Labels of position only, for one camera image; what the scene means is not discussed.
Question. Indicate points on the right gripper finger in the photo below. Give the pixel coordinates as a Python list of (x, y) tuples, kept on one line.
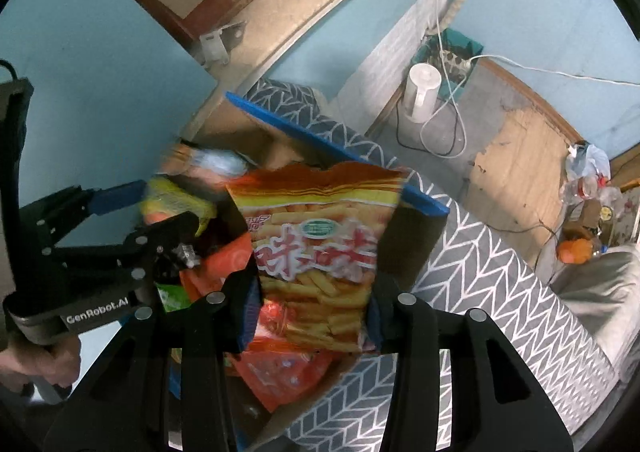
[(161, 250), (51, 218)]

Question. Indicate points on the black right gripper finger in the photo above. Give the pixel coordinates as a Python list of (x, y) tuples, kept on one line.
[(121, 404), (496, 402)]

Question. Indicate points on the green snack bag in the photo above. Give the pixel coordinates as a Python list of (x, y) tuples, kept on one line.
[(164, 199)]

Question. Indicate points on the black chips snack bag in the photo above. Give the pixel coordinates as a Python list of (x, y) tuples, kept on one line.
[(213, 167)]

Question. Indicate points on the red orange snack bag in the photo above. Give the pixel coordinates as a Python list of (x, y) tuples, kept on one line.
[(275, 378)]

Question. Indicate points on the orange fries snack bag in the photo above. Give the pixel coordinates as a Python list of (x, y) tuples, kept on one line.
[(315, 238)]

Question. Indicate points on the person left hand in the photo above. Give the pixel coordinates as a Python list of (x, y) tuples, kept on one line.
[(22, 360)]

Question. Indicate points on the grey chevron pattern blanket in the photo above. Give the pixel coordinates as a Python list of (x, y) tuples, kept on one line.
[(471, 266)]

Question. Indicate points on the white bed sheet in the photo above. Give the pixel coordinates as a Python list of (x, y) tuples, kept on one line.
[(603, 294)]

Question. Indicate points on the blue cardboard box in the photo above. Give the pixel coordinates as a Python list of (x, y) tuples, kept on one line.
[(399, 249)]

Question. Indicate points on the white cylindrical humidifier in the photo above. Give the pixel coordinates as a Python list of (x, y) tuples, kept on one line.
[(421, 92)]

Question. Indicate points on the green basket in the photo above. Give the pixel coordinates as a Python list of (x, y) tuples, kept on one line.
[(453, 61)]

